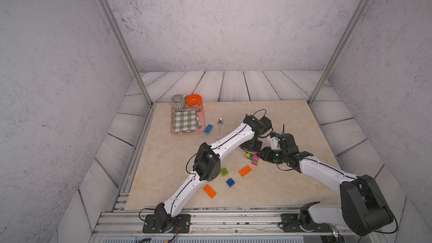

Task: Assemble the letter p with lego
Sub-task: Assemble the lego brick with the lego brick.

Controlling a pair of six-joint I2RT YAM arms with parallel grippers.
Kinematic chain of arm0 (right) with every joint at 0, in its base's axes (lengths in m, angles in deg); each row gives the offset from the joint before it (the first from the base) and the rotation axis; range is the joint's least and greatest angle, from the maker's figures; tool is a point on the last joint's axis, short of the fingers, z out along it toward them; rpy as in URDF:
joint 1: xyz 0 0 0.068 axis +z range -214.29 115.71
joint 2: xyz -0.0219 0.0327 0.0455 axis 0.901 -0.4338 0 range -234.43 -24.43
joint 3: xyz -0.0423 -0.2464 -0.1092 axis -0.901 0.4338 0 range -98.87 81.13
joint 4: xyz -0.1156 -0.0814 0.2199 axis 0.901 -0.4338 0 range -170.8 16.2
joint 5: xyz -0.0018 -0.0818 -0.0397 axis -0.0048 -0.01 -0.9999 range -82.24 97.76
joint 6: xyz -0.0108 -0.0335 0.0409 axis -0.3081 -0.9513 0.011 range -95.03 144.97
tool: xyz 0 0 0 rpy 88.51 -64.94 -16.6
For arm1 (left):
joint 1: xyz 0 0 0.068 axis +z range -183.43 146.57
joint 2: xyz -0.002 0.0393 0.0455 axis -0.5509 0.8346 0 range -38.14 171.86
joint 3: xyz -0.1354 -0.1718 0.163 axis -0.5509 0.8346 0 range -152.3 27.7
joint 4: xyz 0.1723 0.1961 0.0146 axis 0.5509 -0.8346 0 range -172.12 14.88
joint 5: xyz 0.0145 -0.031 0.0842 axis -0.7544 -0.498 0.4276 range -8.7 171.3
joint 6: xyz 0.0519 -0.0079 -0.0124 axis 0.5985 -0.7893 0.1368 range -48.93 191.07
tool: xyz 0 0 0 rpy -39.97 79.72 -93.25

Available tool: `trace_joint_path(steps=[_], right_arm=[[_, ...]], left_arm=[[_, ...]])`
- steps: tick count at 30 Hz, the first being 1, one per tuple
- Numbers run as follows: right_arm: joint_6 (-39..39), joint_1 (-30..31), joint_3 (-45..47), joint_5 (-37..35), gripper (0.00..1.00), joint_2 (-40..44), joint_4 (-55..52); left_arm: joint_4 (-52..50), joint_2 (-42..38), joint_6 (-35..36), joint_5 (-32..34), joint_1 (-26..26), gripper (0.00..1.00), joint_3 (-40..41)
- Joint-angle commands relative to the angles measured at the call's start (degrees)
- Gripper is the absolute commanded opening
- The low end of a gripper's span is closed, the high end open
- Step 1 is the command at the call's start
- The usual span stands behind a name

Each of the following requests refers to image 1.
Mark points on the dark green lego brick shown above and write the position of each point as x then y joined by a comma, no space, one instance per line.
249,157

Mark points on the green checkered cloth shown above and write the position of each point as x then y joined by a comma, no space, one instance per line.
185,122

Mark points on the striped grey mug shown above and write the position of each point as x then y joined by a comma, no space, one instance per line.
178,101

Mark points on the blue small lego brick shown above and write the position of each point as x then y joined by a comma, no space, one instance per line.
230,182

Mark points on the metal spoon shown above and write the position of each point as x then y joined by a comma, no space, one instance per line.
219,124

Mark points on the lime green lego brick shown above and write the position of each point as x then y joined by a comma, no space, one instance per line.
224,171

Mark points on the pink tray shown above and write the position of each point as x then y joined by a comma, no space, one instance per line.
201,117

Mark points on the aluminium front rail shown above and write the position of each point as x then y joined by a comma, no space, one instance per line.
223,225

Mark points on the blue long lego brick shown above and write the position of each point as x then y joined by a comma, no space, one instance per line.
208,129

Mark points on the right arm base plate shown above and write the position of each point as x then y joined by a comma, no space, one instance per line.
295,223

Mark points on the right aluminium frame post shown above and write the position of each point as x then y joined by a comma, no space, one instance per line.
339,48

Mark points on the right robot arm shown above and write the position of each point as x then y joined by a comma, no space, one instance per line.
362,208

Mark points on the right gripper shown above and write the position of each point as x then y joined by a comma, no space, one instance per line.
266,154

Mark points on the metal utensil on tray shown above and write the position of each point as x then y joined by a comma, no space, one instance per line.
193,108

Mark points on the orange bowl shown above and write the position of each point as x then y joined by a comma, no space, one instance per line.
194,99

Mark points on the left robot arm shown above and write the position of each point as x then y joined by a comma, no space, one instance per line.
207,167

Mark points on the left aluminium frame post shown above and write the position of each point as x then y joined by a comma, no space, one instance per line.
116,32

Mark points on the orange lego brick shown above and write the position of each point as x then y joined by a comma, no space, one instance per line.
245,170
209,191

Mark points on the orange lego brick front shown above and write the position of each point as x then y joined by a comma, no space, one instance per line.
209,191

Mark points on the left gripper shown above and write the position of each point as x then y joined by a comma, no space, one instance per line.
258,149

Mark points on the aluminium frame post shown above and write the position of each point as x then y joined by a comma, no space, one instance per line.
116,32
339,48

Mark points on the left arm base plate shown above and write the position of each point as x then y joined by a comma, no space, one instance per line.
179,224

